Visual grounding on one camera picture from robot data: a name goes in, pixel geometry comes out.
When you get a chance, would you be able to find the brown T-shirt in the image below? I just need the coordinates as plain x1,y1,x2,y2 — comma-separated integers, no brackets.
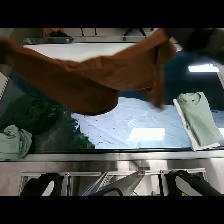
0,28,178,117

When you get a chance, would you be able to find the pale green T-shirt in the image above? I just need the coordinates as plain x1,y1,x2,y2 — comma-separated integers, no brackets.
176,91,224,148

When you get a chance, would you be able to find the green garment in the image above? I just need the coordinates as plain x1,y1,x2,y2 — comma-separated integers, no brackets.
0,124,34,161

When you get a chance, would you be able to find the silver frame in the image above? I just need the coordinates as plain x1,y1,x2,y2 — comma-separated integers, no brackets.
0,149,224,197

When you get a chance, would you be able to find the black cable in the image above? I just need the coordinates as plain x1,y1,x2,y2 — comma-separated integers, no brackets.
89,186,125,197

